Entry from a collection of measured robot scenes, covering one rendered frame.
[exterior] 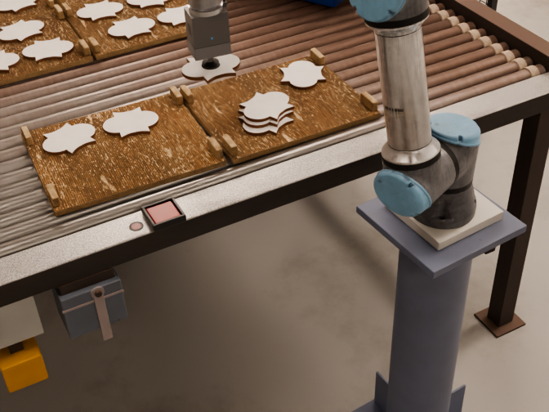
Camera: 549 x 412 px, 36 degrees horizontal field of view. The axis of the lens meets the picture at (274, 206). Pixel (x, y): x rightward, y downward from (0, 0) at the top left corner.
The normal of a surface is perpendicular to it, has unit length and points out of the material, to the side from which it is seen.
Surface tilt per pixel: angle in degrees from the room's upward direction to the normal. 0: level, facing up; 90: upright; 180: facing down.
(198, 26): 90
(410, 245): 0
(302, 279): 0
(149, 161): 0
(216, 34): 90
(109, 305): 90
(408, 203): 99
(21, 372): 90
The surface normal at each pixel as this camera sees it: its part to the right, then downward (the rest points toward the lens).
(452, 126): 0.07, -0.81
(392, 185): -0.62, 0.62
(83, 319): 0.47, 0.55
